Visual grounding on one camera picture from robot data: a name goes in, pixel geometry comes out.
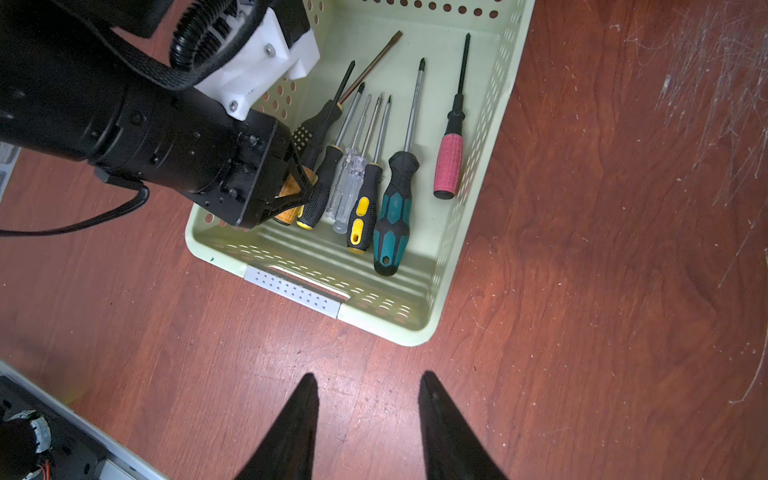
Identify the orange handle screwdriver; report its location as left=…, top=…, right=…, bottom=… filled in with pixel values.
left=274, top=60, right=356, bottom=225

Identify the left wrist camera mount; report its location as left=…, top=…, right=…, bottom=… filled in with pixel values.
left=195, top=1, right=320, bottom=121

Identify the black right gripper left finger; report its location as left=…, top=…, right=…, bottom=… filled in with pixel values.
left=235, top=373, right=319, bottom=479

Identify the black corrugated cable conduit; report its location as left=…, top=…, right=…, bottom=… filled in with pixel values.
left=0, top=0, right=271, bottom=238

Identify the small black yellow screwdriver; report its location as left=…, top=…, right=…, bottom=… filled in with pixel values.
left=347, top=97, right=391, bottom=254

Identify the clear tester screwdriver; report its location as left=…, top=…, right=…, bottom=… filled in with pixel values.
left=325, top=94, right=372, bottom=222

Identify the green handle screwdriver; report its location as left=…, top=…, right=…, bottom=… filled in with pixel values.
left=373, top=58, right=426, bottom=276

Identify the aluminium front rail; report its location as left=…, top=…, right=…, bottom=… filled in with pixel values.
left=1, top=362, right=165, bottom=479

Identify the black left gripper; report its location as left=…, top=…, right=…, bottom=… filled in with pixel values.
left=183, top=111, right=313, bottom=229

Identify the pink handle screwdriver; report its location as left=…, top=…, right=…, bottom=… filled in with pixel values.
left=433, top=33, right=471, bottom=200

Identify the black yellow dotted screwdriver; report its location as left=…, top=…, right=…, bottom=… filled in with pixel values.
left=292, top=30, right=403, bottom=156

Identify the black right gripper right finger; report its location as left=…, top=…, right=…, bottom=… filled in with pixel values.
left=418, top=371, right=507, bottom=479

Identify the light green perforated bin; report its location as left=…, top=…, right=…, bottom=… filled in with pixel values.
left=185, top=1, right=534, bottom=346

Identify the clear handle screwdriver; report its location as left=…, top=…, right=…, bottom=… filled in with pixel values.
left=333, top=94, right=383, bottom=234

